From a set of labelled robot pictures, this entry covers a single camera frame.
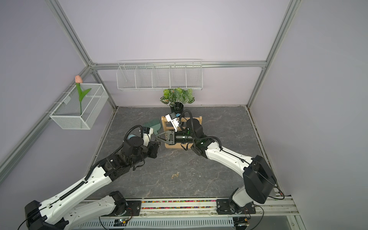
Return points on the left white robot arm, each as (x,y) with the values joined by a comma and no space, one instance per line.
(62,212)

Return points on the white wire wall shelf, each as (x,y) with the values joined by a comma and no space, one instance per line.
(159,74)

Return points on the pink artificial tulip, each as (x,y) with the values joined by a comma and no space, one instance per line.
(81,93)

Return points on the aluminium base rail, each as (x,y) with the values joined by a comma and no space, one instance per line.
(207,207)

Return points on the wooden jewelry display stand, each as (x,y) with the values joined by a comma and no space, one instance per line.
(166,125)

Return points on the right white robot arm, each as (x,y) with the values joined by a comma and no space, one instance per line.
(258,178)

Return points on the white mesh wall basket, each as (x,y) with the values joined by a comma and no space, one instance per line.
(67,113)

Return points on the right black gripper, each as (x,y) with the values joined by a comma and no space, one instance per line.
(166,141)

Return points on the white slotted cable duct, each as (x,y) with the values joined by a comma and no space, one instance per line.
(156,223)

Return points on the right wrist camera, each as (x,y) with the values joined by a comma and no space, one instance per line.
(173,118)

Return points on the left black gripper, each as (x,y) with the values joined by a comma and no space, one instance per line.
(153,144)

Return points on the potted green plant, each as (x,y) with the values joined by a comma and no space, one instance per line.
(176,98)

